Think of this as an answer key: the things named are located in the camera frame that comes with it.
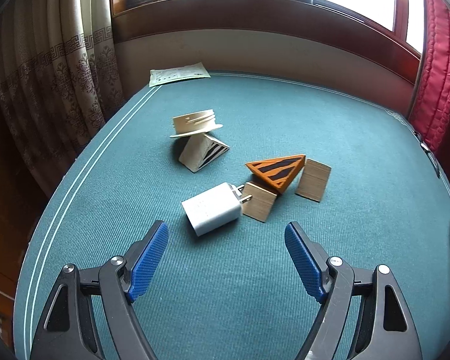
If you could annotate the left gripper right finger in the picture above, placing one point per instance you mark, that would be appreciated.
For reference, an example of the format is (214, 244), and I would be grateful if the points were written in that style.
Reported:
(385, 328)

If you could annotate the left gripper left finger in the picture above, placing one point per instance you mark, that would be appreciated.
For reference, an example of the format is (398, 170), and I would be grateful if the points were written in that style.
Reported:
(67, 327)

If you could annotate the tan wooden wedge block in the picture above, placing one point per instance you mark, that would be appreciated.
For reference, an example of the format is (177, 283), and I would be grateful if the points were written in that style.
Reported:
(313, 181)

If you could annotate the small tan wooden block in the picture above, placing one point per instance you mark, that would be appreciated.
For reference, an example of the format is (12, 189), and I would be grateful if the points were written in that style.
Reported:
(257, 202)

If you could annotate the white usb wall charger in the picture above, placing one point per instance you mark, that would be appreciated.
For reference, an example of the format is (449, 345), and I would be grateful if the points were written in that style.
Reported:
(215, 207)

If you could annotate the orange striped wedge block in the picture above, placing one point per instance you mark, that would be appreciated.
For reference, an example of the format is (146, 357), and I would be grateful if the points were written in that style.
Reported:
(277, 173)

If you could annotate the black metal table clip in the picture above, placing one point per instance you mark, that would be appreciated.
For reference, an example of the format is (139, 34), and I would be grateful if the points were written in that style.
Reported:
(430, 155)

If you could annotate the white striped wedge block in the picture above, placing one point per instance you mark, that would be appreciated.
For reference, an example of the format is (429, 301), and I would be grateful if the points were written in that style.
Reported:
(200, 150)

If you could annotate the beige threaded plastic cap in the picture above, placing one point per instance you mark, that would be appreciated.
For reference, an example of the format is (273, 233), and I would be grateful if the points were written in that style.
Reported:
(194, 123)

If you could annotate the patterned beige curtain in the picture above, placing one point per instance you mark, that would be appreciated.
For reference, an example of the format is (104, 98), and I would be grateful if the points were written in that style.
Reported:
(59, 80)

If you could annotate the red quilted cushion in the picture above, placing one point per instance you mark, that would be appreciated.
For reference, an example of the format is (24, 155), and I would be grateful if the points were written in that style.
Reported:
(430, 113)

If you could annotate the printed paper sheet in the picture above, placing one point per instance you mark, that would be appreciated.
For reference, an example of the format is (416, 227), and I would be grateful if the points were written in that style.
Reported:
(160, 77)

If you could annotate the dark wooden window frame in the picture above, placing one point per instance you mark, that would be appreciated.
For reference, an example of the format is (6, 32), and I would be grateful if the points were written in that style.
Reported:
(321, 21)

